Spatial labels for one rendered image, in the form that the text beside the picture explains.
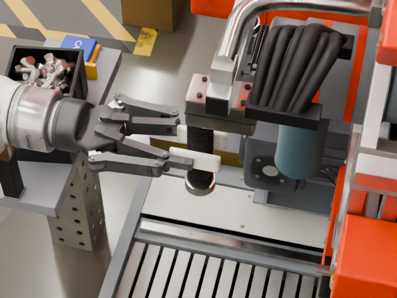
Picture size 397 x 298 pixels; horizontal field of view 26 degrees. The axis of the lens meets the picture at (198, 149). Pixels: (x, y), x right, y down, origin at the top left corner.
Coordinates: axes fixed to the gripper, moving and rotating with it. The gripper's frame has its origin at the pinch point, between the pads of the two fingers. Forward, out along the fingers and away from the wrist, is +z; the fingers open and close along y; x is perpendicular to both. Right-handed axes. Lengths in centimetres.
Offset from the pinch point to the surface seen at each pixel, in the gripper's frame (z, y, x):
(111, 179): -35, -52, -83
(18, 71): -44, -33, -27
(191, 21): -29, -114, -83
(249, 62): -4, -70, -52
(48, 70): -37, -33, -26
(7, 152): -36.2, -10.5, -23.4
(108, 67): -31, -48, -38
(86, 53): -35, -48, -35
